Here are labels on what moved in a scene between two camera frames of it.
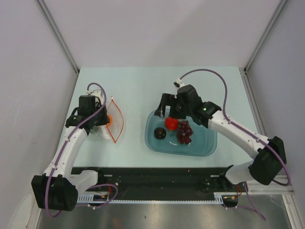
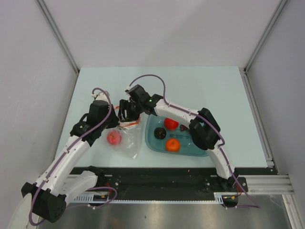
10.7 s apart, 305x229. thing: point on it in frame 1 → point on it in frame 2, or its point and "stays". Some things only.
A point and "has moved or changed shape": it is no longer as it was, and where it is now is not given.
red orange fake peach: x=171 y=124 stays
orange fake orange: x=108 y=124 has moved or changed shape
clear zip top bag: x=116 y=125 has moved or changed shape
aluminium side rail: x=282 y=185 stays
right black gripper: x=167 y=100 → x=125 y=104
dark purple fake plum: x=159 y=133 stays
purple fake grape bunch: x=184 y=132 has moved or changed shape
